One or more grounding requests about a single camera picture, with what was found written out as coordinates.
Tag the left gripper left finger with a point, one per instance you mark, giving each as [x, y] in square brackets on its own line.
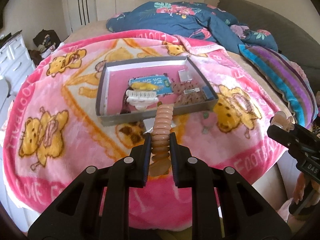
[95, 205]

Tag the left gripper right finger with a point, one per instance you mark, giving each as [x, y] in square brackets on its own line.
[224, 204]

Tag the clear beige hair clip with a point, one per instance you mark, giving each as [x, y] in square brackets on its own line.
[282, 121]

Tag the peach spiral hair clip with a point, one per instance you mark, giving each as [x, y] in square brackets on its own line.
[160, 141]

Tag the blue jewelry box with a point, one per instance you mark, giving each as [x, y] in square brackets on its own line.
[208, 93]

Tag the white hair claw clip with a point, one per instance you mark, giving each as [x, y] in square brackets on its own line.
[141, 100]

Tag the yellow hoop earrings packet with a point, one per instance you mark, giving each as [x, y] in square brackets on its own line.
[144, 86]

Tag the white bedroom door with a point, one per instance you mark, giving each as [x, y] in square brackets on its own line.
[78, 13]

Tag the person's right hand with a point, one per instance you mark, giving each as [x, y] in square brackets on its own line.
[295, 222]

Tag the striped purple blue pillow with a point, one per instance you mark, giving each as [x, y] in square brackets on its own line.
[288, 79]

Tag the pink bear fleece blanket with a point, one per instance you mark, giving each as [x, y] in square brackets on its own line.
[53, 132]

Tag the clear plastic packet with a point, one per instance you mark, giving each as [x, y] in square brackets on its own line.
[148, 124]

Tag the dark green headboard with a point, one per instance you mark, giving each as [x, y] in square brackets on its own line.
[293, 42]

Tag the brown dotted earring card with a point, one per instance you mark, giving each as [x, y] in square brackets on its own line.
[188, 93]

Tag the grey tray with pink lining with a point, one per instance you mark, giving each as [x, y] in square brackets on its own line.
[111, 106]

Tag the small white packet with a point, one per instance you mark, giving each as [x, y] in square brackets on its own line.
[184, 76]

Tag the blue printed card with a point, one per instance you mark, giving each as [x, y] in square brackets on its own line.
[162, 81]

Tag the blue floral duvet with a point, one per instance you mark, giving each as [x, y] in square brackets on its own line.
[193, 20]

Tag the white drawer chest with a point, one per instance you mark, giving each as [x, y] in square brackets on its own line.
[16, 62]

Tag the black bag on floor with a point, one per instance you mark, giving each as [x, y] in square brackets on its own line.
[45, 39]

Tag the beige bed sheet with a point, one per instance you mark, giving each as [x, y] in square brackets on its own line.
[91, 30]

